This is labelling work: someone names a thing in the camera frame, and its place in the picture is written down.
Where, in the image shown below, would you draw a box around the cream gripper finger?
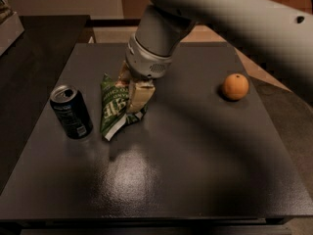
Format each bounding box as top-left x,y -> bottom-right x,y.
126,80 -> 156,113
116,61 -> 131,84

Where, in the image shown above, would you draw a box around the green jalapeno chip bag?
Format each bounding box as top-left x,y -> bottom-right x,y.
100,74 -> 148,141

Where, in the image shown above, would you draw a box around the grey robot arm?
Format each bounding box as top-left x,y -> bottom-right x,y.
125,0 -> 313,104

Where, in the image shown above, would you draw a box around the dark blue pepsi can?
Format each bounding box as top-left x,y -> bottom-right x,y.
50,85 -> 93,139

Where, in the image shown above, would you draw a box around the orange fruit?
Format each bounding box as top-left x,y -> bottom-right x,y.
222,73 -> 249,101

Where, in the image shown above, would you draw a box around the white box on side table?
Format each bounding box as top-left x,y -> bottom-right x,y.
0,12 -> 24,56

